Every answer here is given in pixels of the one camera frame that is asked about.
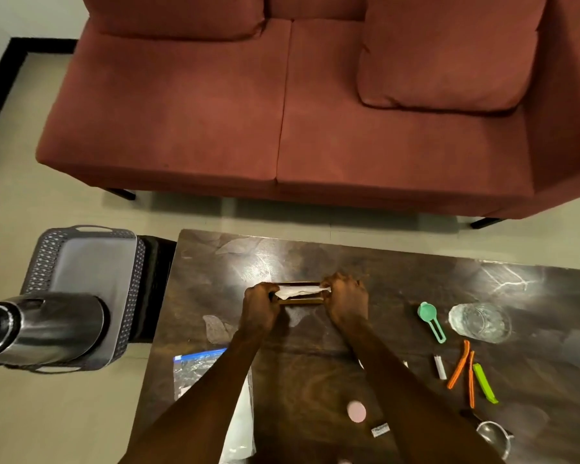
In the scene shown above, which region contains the person's left hand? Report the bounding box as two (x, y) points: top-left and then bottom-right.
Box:
(238, 282), (282, 337)

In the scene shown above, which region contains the person's right hand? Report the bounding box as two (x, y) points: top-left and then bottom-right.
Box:
(321, 272), (370, 330)

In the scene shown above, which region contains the person's right forearm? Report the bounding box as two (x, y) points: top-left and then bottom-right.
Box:
(339, 318), (506, 464)

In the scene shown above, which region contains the person's left forearm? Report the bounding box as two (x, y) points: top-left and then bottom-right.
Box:
(118, 331), (276, 464)

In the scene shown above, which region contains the green plastic measuring spoon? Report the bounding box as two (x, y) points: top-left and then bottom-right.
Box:
(417, 302), (447, 344)

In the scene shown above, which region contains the blue-topped clear zip bag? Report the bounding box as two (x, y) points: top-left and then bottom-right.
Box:
(172, 348), (229, 402)

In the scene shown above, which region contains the white plastic pouch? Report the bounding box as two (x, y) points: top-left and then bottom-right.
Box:
(219, 371), (257, 464)

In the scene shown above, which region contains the orange bag clip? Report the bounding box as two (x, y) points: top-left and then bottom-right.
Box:
(447, 339), (477, 409)

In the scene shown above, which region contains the clear drinking glass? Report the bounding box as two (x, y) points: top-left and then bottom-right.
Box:
(448, 303), (512, 344)

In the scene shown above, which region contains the grey woven plastic tray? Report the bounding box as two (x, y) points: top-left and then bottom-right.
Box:
(20, 225), (146, 373)

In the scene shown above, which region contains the lime green bag clip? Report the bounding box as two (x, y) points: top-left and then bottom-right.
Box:
(472, 363), (499, 405)

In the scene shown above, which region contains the red fabric sofa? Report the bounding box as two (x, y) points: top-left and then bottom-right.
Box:
(35, 0), (580, 231)

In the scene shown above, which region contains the stainless steel flask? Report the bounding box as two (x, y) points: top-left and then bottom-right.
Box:
(0, 292), (110, 368)

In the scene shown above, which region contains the large red sofa pillow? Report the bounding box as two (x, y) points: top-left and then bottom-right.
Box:
(357, 0), (548, 113)

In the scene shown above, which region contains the red sofa back cushion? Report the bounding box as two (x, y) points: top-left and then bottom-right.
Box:
(80, 0), (266, 42)

